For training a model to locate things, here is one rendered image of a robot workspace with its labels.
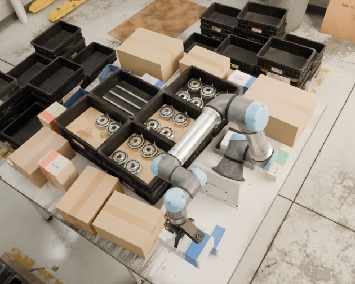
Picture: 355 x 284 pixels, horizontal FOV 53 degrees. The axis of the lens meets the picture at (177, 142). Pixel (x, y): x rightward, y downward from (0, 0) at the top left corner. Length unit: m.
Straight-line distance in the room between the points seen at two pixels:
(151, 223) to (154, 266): 0.23
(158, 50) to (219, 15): 1.39
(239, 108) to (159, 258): 0.93
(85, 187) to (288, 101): 1.31
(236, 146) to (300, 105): 0.61
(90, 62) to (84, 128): 1.32
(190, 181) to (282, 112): 1.10
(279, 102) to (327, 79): 1.64
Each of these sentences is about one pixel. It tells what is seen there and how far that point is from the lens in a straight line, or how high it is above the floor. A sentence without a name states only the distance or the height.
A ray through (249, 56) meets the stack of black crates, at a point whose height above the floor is 0.38.
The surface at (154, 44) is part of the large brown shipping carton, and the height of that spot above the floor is 0.90.
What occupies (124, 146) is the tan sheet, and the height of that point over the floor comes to 0.83.
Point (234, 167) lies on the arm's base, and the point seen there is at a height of 0.98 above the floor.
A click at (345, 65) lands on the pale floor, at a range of 4.11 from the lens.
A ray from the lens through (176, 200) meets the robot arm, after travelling 1.24.
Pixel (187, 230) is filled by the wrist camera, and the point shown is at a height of 1.27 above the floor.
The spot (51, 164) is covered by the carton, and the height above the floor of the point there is 0.92.
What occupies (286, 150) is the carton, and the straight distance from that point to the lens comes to 2.26.
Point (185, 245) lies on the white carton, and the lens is 1.52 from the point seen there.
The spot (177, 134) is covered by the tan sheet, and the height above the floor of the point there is 0.83.
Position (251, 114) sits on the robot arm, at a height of 1.48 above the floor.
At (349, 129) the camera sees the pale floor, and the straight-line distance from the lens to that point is 3.50.
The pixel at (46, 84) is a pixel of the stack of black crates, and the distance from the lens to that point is 3.34.
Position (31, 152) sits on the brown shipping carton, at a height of 0.86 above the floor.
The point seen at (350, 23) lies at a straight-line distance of 4.40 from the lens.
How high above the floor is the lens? 2.55
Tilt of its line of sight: 52 degrees down
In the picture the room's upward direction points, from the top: 7 degrees counter-clockwise
